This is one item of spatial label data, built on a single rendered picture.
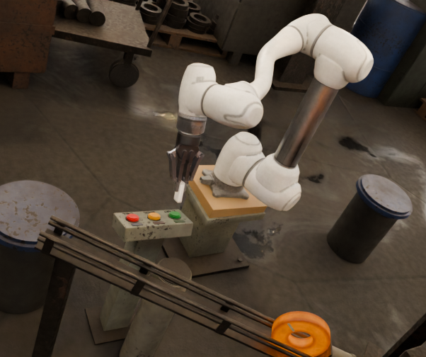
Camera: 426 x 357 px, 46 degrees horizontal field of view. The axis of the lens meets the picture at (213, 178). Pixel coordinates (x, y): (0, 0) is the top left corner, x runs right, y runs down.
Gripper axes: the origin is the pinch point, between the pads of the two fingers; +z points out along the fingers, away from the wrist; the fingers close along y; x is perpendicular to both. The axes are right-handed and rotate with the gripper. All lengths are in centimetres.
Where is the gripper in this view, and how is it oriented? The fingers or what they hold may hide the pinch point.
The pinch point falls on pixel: (179, 191)
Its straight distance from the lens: 163.5
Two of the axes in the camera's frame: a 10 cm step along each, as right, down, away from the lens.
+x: -4.9, -3.7, 7.9
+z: -1.8, 9.3, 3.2
